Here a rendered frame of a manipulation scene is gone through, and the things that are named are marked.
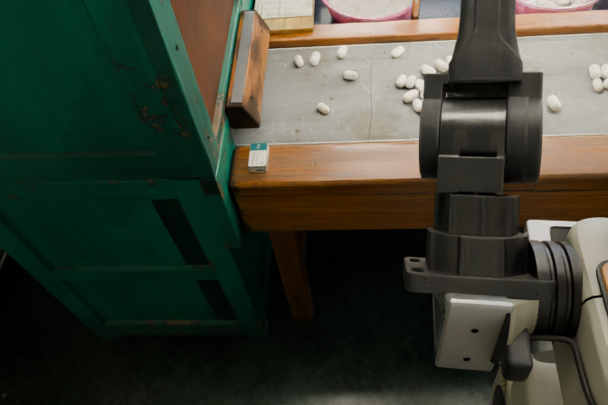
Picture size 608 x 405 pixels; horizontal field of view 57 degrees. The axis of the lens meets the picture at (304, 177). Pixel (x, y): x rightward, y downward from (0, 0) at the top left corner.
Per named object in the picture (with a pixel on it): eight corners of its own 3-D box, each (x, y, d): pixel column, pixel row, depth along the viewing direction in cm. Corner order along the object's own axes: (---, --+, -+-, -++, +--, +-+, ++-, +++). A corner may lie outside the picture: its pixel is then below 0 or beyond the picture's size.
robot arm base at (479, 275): (405, 291, 46) (559, 301, 44) (409, 193, 46) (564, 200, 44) (403, 272, 55) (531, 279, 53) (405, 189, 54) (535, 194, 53)
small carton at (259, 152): (267, 172, 111) (265, 165, 109) (249, 173, 111) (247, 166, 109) (269, 148, 114) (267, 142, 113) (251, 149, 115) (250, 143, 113)
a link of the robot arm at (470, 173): (435, 210, 48) (502, 213, 46) (440, 90, 48) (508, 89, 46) (444, 203, 57) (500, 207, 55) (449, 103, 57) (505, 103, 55)
